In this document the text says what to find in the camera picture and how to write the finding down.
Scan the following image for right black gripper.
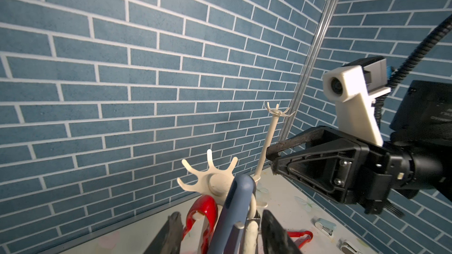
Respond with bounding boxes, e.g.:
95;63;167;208
266;126;413;215

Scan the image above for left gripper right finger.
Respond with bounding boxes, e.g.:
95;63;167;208
261;209;303;254

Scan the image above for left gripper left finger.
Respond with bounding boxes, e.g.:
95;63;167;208
144;212;184;254

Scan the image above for blue cream tongs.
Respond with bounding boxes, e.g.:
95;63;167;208
207;174;257;254

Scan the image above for red handled steel tongs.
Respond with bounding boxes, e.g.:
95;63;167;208
182;195;219;254

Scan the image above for cream utensil rack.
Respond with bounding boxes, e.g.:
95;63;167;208
253;102;293;183
177;149;268;254

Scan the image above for steel tongs cream tips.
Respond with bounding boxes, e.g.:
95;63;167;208
242;219;259;254

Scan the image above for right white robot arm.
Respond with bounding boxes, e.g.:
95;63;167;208
264;18;452;216

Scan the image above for small white clip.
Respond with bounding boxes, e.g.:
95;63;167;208
314;218;337;238

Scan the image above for small grey clip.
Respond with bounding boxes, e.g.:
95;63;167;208
340;240;362;254

